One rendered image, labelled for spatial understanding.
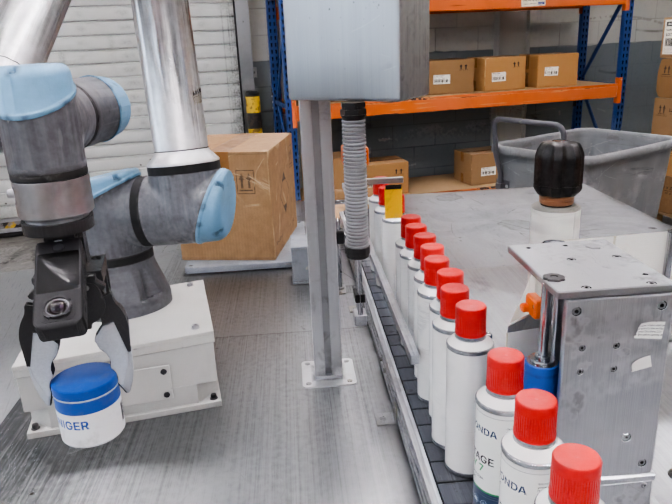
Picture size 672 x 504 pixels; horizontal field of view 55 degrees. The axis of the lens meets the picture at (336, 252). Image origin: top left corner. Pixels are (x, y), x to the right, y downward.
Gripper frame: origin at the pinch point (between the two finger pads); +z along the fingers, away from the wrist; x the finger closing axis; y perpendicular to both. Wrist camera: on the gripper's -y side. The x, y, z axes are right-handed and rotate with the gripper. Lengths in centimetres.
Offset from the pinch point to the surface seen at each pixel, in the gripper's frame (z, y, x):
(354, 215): -13.9, 11.1, -34.9
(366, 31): -37, 11, -37
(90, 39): -41, 457, 35
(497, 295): 12, 35, -70
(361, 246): -9.5, 10.8, -35.7
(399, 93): -30, 8, -40
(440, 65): -11, 396, -215
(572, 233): -2, 25, -78
